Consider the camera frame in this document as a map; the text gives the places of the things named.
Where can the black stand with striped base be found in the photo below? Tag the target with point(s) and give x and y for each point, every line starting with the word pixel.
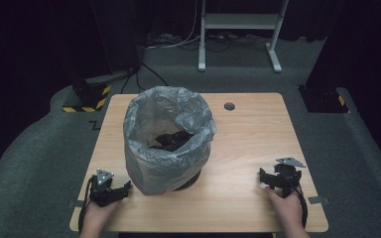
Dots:
pixel 89 97
pixel 322 99

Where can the white metal stand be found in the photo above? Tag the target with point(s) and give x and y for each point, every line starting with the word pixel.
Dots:
pixel 241 20

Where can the person's left hand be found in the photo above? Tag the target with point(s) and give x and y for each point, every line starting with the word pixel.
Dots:
pixel 96 219

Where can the grey tape piece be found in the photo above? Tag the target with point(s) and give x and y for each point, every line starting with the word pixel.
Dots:
pixel 319 200
pixel 76 203

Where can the bin with grey bag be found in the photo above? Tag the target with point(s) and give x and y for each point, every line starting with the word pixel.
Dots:
pixel 152 172

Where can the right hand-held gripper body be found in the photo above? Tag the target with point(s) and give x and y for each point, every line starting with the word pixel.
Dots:
pixel 288 177

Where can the black trash bin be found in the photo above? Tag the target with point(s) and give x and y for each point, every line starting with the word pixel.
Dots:
pixel 189 182

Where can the person's right hand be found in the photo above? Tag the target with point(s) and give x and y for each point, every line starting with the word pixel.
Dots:
pixel 287 211

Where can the dark crumpled waste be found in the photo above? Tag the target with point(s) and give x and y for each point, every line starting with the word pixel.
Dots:
pixel 173 139

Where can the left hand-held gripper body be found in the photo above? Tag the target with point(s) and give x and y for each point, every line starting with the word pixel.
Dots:
pixel 103 193

